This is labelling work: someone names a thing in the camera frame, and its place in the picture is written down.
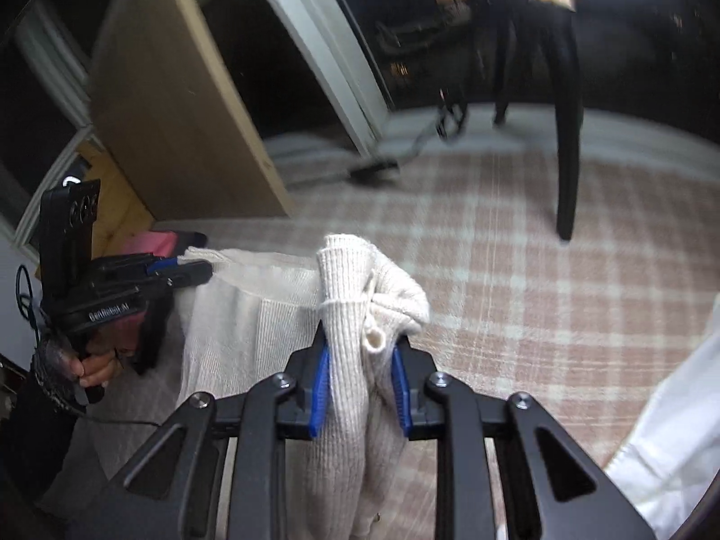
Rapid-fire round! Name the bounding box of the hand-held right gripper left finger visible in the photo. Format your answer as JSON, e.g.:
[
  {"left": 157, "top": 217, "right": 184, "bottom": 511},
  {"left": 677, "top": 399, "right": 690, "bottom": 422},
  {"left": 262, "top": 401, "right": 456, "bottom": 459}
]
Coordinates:
[{"left": 66, "top": 333, "right": 333, "bottom": 540}]

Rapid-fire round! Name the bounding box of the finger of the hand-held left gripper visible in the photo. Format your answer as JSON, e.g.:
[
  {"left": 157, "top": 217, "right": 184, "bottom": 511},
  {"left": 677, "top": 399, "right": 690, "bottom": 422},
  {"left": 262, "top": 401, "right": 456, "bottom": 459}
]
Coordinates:
[
  {"left": 149, "top": 261, "right": 213, "bottom": 290},
  {"left": 143, "top": 256, "right": 188, "bottom": 274}
]

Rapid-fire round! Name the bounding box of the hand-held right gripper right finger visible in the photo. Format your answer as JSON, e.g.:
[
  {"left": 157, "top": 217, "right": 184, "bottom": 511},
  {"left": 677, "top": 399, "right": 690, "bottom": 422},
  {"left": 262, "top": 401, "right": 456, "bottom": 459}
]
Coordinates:
[{"left": 391, "top": 334, "right": 656, "bottom": 540}]

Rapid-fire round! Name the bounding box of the cream ribbed knit sweater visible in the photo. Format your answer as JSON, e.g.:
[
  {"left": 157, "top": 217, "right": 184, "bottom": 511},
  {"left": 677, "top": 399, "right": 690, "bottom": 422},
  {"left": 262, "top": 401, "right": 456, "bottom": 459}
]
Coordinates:
[{"left": 179, "top": 233, "right": 433, "bottom": 540}]

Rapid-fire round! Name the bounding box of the person's left forearm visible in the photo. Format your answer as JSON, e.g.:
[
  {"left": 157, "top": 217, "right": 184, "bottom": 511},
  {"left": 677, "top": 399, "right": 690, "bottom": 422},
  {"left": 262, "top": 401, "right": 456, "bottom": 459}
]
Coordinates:
[{"left": 0, "top": 343, "right": 88, "bottom": 507}]

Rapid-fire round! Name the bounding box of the person's left hand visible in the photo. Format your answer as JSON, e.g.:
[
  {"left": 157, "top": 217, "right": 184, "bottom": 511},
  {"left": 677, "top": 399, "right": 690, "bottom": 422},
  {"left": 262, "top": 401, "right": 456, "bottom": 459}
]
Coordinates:
[{"left": 77, "top": 343, "right": 123, "bottom": 390}]

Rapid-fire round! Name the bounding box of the pink folded shirt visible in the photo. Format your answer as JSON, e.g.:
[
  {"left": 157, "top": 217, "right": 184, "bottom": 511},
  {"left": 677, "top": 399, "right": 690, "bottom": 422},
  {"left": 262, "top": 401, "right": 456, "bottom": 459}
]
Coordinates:
[{"left": 93, "top": 229, "right": 182, "bottom": 350}]

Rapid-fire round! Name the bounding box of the pine plank board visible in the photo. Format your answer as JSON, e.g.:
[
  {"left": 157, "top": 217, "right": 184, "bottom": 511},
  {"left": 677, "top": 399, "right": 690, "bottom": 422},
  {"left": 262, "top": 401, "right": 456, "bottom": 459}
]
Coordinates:
[{"left": 74, "top": 139, "right": 157, "bottom": 251}]

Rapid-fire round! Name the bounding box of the large tan wooden panel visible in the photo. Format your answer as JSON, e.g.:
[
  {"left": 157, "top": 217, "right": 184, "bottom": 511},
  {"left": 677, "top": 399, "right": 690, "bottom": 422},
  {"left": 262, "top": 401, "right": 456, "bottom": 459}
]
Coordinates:
[{"left": 89, "top": 0, "right": 294, "bottom": 221}]

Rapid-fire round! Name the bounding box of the checked beige woven mat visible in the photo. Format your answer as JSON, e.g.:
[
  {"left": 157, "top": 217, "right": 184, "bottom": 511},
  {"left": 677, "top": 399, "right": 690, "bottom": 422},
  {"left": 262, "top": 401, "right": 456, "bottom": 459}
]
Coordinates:
[{"left": 56, "top": 146, "right": 720, "bottom": 540}]

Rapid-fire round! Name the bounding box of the white shirt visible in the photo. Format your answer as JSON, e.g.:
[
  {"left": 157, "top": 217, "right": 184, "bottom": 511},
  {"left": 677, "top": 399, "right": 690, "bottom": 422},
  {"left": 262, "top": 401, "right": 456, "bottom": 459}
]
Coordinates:
[{"left": 604, "top": 291, "right": 720, "bottom": 528}]

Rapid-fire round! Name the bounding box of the black cable with inline controller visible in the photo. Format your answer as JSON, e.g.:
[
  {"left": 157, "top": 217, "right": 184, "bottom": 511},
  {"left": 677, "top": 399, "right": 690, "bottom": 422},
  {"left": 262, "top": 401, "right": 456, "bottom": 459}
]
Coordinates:
[{"left": 337, "top": 104, "right": 468, "bottom": 185}]

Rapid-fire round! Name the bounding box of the white window frame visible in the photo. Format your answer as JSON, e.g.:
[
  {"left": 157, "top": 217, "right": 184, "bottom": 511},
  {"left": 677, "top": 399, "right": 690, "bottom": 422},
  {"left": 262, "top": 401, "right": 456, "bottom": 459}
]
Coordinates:
[{"left": 0, "top": 0, "right": 397, "bottom": 248}]

